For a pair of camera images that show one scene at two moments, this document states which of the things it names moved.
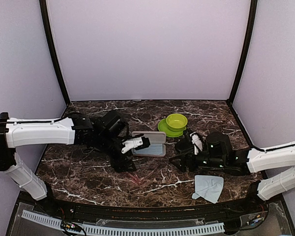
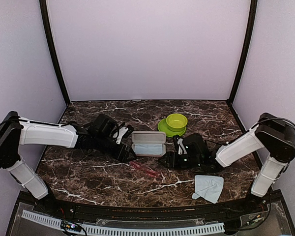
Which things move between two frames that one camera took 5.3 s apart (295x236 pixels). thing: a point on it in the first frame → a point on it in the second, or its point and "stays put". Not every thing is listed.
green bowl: (176, 122) stays put
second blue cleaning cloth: (209, 187) stays put
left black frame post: (48, 33) stays put
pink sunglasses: (135, 179) → (144, 169)
